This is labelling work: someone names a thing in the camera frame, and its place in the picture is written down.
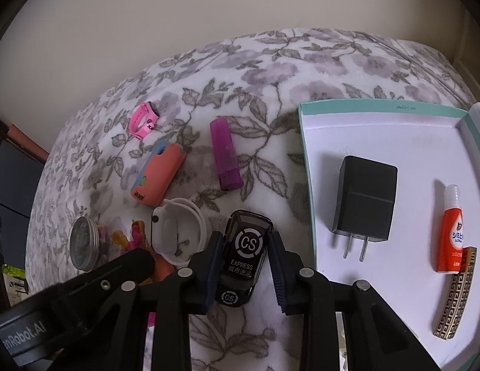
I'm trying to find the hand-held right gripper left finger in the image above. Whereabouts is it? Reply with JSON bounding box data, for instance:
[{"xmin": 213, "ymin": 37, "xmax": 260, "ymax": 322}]
[{"xmin": 50, "ymin": 231, "xmax": 225, "ymax": 371}]

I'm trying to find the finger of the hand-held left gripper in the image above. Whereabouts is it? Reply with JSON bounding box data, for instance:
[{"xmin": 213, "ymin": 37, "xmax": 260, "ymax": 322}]
[{"xmin": 50, "ymin": 248, "xmax": 154, "ymax": 318}]

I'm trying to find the black plug adapter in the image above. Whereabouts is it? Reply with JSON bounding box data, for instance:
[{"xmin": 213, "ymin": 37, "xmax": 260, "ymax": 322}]
[{"xmin": 331, "ymin": 155, "xmax": 398, "ymax": 261}]

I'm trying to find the green black printed box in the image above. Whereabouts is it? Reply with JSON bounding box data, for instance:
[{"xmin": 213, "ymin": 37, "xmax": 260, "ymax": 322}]
[{"xmin": 2, "ymin": 263, "xmax": 29, "ymax": 306}]

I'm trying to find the gold patterned hair clip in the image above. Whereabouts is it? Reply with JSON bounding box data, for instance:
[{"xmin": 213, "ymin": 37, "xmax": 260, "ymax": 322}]
[{"xmin": 433, "ymin": 246, "xmax": 478, "ymax": 340}]

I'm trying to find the teal cardboard tray box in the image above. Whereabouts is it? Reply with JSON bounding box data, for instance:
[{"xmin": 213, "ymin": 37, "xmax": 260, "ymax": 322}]
[{"xmin": 298, "ymin": 98, "xmax": 480, "ymax": 371}]

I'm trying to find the black toy car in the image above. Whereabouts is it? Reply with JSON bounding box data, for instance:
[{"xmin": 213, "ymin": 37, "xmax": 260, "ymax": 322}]
[{"xmin": 214, "ymin": 209, "xmax": 272, "ymax": 308}]

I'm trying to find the pink smart watch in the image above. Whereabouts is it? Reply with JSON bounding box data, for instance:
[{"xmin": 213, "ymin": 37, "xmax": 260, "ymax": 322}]
[{"xmin": 129, "ymin": 101, "xmax": 161, "ymax": 140}]

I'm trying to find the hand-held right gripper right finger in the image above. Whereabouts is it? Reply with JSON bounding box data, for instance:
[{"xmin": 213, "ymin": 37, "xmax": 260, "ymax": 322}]
[{"xmin": 268, "ymin": 231, "xmax": 442, "ymax": 371}]

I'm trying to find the small orange bottle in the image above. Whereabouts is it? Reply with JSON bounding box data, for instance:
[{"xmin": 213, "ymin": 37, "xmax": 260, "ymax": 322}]
[{"xmin": 433, "ymin": 185, "xmax": 467, "ymax": 275}]

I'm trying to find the orange edged dark board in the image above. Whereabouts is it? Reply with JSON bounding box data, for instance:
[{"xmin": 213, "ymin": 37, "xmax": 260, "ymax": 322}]
[{"xmin": 0, "ymin": 114, "xmax": 51, "ymax": 263}]

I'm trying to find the purple lighter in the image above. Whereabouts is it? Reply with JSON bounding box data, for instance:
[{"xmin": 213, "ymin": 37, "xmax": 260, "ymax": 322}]
[{"xmin": 210, "ymin": 118, "xmax": 242, "ymax": 191}]

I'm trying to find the orange and blue case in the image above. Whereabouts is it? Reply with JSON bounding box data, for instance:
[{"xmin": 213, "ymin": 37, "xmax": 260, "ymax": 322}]
[{"xmin": 130, "ymin": 142, "xmax": 187, "ymax": 206}]

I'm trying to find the pink plastic toy figure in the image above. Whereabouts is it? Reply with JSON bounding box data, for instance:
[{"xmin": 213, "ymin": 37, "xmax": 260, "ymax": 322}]
[{"xmin": 98, "ymin": 220, "xmax": 174, "ymax": 281}]

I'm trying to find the round metal tin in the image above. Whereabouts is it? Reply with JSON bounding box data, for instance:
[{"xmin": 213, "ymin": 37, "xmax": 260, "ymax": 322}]
[{"xmin": 69, "ymin": 216, "xmax": 103, "ymax": 271}]

